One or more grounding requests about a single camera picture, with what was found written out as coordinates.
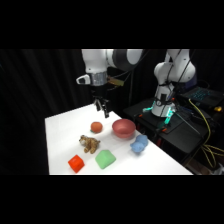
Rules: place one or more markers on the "red cube block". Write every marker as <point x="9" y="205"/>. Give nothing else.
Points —
<point x="76" y="163"/>

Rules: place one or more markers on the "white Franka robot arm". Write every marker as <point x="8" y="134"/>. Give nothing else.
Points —
<point x="173" y="71"/>

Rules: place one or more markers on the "blue plush toy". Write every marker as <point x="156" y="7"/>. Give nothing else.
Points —
<point x="139" y="143"/>

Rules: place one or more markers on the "black robot stand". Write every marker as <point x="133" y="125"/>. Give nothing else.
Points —
<point x="170" y="130"/>

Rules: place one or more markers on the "pink bowl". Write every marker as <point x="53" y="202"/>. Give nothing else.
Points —
<point x="123" y="128"/>

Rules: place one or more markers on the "green triangle block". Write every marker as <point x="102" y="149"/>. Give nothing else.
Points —
<point x="105" y="159"/>

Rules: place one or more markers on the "black curtain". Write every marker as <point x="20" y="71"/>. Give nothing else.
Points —
<point x="36" y="106"/>

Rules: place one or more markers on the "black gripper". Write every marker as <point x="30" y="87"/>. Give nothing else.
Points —
<point x="98" y="90"/>

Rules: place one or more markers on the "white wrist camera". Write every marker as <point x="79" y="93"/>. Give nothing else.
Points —
<point x="83" y="79"/>

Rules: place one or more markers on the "orange round toy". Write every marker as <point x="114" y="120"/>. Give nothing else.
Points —
<point x="96" y="126"/>

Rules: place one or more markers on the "plush tiger toy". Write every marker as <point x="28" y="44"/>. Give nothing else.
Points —
<point x="90" y="143"/>

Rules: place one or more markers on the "black laptop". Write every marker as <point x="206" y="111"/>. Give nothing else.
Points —
<point x="201" y="95"/>

